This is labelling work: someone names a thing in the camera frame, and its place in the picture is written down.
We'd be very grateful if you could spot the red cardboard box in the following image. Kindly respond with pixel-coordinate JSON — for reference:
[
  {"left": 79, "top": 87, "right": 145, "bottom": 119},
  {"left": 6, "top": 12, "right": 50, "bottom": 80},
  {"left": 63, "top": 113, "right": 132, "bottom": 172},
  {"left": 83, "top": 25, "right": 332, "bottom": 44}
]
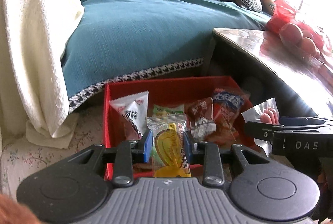
[{"left": 103, "top": 75, "right": 261, "bottom": 181}]

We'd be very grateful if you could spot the clear sausage packet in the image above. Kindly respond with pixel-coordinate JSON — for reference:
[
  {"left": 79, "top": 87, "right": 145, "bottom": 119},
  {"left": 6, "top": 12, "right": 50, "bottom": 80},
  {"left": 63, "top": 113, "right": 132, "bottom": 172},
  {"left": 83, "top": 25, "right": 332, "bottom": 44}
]
[{"left": 242, "top": 97, "right": 279, "bottom": 156}]

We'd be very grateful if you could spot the marble coffee table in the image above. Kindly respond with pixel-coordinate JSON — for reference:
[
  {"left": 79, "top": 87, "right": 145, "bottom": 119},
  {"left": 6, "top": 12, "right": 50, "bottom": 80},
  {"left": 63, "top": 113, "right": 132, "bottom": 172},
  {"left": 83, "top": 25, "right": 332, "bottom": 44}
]
[{"left": 212, "top": 27, "right": 332, "bottom": 118}]

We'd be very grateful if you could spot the red bag of apples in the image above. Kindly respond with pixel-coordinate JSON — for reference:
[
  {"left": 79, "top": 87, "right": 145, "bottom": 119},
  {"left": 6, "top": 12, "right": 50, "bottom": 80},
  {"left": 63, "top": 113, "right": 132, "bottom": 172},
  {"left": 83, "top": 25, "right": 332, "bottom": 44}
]
[{"left": 266, "top": 0, "right": 332, "bottom": 59}]

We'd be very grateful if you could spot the person's left hand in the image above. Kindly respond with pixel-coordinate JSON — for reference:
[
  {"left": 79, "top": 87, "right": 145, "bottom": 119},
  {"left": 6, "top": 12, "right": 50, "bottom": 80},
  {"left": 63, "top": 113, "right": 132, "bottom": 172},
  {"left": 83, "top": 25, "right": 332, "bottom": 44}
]
[{"left": 1, "top": 194, "right": 40, "bottom": 224}]

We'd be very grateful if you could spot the teal sofa cover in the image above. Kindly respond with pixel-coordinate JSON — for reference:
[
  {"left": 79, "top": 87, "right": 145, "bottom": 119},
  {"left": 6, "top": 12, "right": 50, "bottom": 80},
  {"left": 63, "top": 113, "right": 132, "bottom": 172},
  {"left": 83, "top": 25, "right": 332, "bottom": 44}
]
[{"left": 62, "top": 0, "right": 270, "bottom": 111}]

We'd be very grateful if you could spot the green bamboo shoot packet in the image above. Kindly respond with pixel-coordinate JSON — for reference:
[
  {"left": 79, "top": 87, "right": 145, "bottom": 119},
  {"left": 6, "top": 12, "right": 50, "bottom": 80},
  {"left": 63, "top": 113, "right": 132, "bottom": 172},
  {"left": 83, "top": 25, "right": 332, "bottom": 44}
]
[{"left": 153, "top": 104, "right": 185, "bottom": 116}]

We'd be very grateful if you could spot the blue red snack packet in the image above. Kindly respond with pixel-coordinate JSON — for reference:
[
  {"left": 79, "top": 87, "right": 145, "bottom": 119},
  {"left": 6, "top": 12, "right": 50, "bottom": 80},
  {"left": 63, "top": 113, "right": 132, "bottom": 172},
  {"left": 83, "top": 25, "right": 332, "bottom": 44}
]
[{"left": 206, "top": 87, "right": 250, "bottom": 149}]

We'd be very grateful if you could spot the yellow clear candy packet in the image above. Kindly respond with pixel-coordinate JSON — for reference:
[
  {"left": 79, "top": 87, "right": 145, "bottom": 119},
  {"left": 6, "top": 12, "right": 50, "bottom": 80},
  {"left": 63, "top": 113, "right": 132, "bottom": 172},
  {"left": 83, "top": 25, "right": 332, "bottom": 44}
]
[{"left": 147, "top": 113, "right": 191, "bottom": 178}]

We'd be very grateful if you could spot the white black snack packet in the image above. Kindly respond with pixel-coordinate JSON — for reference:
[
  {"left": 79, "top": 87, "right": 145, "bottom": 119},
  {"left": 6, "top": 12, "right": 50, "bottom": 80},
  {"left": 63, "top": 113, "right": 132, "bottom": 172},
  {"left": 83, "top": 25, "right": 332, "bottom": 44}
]
[{"left": 109, "top": 91, "right": 149, "bottom": 141}]

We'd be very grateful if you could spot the white knitted blanket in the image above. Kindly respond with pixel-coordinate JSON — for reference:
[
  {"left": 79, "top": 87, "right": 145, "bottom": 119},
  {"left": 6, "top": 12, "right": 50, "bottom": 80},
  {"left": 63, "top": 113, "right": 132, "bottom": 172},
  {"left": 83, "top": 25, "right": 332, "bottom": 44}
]
[{"left": 1, "top": 0, "right": 84, "bottom": 149}]

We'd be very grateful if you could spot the dark red snack packet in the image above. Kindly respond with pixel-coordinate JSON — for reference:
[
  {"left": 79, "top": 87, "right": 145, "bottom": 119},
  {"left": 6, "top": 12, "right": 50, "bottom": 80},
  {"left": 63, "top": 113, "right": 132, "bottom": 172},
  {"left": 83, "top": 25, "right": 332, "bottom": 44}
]
[{"left": 185, "top": 97, "right": 217, "bottom": 140}]

